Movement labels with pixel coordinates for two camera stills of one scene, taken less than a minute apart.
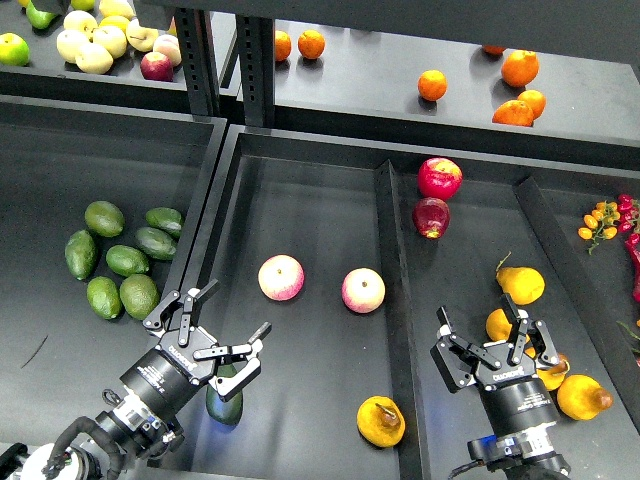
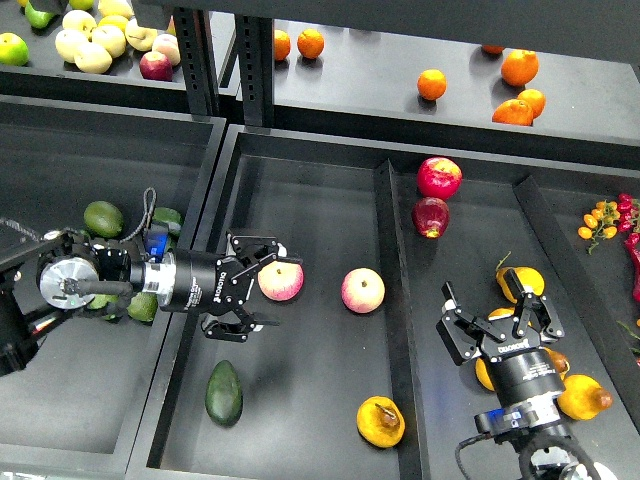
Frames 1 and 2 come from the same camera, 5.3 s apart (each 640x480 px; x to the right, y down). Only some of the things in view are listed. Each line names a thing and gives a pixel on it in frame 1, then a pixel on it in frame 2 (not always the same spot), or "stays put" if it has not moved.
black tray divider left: (412, 452) stays put
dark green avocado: (225, 411) stays put
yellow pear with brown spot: (380, 422) stays put
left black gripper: (165, 378) → (220, 284)
